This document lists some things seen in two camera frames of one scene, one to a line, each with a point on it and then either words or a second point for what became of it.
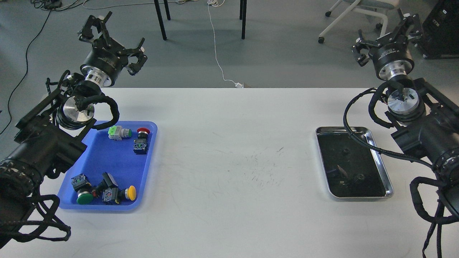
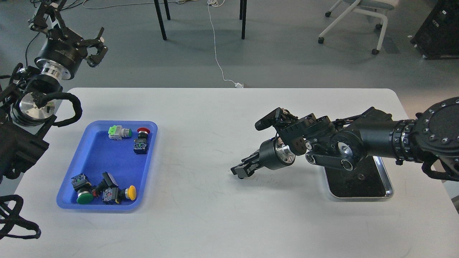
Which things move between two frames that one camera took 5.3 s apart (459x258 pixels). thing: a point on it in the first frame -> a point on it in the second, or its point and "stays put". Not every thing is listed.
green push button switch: (116, 132) stays put
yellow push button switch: (114, 194) stays put
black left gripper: (106, 58) -> (62, 53)
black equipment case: (440, 30) stays put
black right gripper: (393, 60) -> (274, 154)
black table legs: (242, 14) stays put
